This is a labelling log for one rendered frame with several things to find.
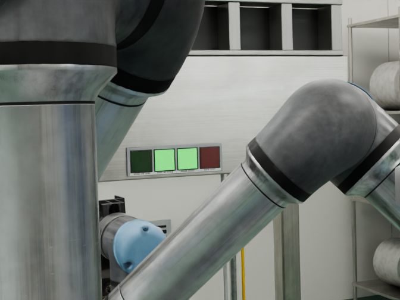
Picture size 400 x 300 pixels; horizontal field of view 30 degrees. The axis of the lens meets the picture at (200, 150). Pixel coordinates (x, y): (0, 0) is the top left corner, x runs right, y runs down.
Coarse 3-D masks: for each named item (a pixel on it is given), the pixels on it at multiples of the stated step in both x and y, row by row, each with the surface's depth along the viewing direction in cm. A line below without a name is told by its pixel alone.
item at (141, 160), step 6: (132, 156) 180; (138, 156) 180; (144, 156) 181; (150, 156) 181; (132, 162) 180; (138, 162) 180; (144, 162) 181; (150, 162) 181; (132, 168) 180; (138, 168) 180; (144, 168) 181; (150, 168) 181
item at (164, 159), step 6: (162, 150) 182; (168, 150) 183; (156, 156) 182; (162, 156) 182; (168, 156) 183; (156, 162) 182; (162, 162) 183; (168, 162) 183; (156, 168) 182; (162, 168) 183; (168, 168) 183
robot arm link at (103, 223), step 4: (116, 212) 116; (120, 212) 116; (108, 216) 115; (112, 216) 114; (116, 216) 113; (132, 216) 113; (104, 220) 114; (108, 220) 113; (100, 224) 114; (104, 224) 112; (100, 228) 113; (100, 232) 113; (100, 236) 112; (100, 240) 112; (100, 244) 112; (104, 256) 114
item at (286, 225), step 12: (288, 216) 216; (276, 228) 218; (288, 228) 216; (276, 240) 218; (288, 240) 216; (276, 252) 219; (288, 252) 216; (276, 264) 219; (288, 264) 216; (276, 276) 220; (288, 276) 216; (300, 276) 218; (276, 288) 220; (288, 288) 216; (300, 288) 218
